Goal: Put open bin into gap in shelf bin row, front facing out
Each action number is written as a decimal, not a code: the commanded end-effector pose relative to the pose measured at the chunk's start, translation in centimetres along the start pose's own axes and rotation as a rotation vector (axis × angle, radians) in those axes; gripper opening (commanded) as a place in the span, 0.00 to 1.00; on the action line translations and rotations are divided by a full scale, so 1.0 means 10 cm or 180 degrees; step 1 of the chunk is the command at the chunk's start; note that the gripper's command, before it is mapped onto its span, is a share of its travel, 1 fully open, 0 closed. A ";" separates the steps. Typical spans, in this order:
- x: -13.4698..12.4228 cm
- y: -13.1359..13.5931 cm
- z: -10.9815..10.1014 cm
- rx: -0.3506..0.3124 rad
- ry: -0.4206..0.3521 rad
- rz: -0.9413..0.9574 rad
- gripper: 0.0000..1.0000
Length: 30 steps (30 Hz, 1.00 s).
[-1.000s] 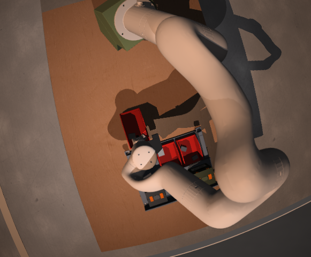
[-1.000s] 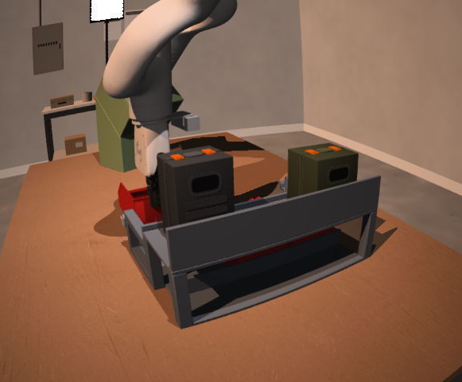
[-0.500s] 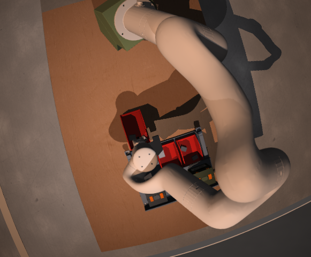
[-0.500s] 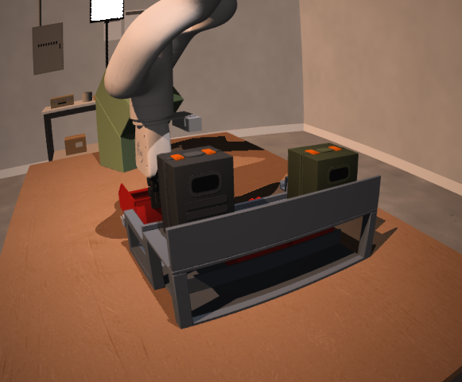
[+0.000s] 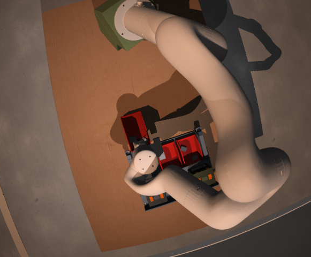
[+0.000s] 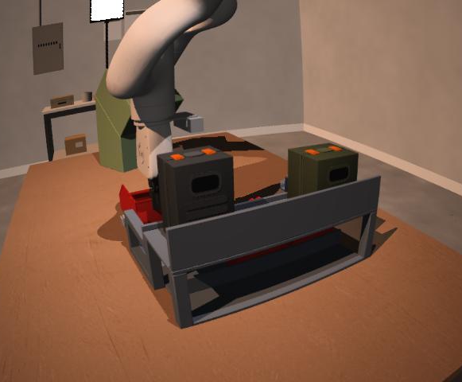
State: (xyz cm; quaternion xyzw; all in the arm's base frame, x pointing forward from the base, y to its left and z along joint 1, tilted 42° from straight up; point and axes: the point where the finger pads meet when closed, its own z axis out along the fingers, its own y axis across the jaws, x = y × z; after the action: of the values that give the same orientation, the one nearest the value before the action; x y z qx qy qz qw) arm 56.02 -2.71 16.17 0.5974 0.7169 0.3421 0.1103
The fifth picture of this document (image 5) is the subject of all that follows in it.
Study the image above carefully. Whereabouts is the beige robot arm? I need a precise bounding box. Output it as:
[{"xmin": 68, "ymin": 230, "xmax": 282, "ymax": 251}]
[{"xmin": 114, "ymin": 0, "xmax": 291, "ymax": 230}]

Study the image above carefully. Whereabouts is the red bin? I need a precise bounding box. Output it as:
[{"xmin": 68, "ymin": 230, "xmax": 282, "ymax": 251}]
[
  {"xmin": 158, "ymin": 142, "xmax": 183, "ymax": 170},
  {"xmin": 121, "ymin": 111, "xmax": 151, "ymax": 152},
  {"xmin": 175, "ymin": 134, "xmax": 203, "ymax": 166}
]

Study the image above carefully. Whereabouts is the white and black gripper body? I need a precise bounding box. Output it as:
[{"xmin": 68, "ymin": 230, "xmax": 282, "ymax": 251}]
[{"xmin": 133, "ymin": 139, "xmax": 146, "ymax": 148}]

